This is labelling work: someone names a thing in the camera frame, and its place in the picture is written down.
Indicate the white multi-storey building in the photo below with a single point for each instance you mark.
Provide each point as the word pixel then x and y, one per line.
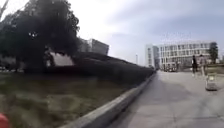
pixel 180 53

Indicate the grey concrete kerb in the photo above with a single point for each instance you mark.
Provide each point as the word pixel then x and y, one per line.
pixel 110 110

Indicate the dark hedge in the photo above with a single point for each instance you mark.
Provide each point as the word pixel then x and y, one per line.
pixel 113 70

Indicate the small tree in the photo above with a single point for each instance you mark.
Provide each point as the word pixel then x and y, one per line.
pixel 213 51

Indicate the grey building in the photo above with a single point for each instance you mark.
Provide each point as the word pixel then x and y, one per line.
pixel 96 46

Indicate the red object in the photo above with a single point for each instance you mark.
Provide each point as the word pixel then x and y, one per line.
pixel 3 122

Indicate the large dark tree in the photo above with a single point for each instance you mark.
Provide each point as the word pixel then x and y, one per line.
pixel 40 30

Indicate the grey paved path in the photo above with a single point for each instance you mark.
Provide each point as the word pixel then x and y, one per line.
pixel 173 103

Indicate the person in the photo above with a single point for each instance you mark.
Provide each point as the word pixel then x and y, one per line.
pixel 194 64
pixel 202 64

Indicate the grass lawn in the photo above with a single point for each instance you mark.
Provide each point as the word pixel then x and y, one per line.
pixel 50 100

